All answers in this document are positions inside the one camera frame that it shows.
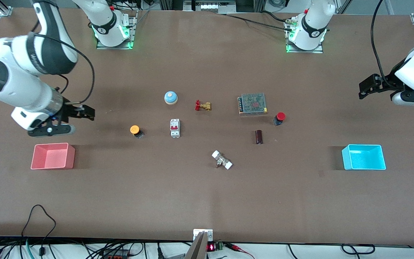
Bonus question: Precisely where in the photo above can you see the pink plastic box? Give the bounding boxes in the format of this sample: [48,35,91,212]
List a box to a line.
[31,143,75,170]

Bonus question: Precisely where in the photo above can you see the cyan plastic box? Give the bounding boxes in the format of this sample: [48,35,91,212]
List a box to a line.
[341,144,387,171]

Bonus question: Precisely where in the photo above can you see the metal mesh power supply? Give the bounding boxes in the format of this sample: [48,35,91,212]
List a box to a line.
[238,93,268,115]

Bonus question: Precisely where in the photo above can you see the metal fitting white caps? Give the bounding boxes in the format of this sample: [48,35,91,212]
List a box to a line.
[212,150,233,170]

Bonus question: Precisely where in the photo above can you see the white power strip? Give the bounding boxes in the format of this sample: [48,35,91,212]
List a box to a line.
[183,0,237,13]

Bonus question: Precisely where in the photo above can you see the red clip lead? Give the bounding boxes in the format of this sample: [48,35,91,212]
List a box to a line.
[224,242,256,259]

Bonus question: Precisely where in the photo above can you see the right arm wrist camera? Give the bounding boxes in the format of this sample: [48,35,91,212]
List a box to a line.
[27,122,77,138]

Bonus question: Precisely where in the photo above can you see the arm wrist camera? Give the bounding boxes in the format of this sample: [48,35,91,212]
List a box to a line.
[27,122,77,138]
[390,90,414,107]

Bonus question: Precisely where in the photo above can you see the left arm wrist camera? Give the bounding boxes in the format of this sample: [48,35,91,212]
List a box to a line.
[390,90,414,107]

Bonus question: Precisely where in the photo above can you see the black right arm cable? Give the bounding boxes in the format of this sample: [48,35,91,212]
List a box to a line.
[31,32,96,105]

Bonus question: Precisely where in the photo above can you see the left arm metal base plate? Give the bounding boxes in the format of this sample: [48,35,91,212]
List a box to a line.
[285,18,325,54]

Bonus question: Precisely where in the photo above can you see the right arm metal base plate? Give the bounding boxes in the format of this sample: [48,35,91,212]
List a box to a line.
[96,10,138,50]

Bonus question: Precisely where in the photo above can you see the black looped cable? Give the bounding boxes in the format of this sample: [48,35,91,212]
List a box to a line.
[21,204,57,259]

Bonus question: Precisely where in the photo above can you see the black cable on table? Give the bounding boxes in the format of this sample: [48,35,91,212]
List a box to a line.
[214,11,296,31]

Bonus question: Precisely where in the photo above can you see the black coiled cable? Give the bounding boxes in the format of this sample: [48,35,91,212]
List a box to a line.
[341,244,376,255]

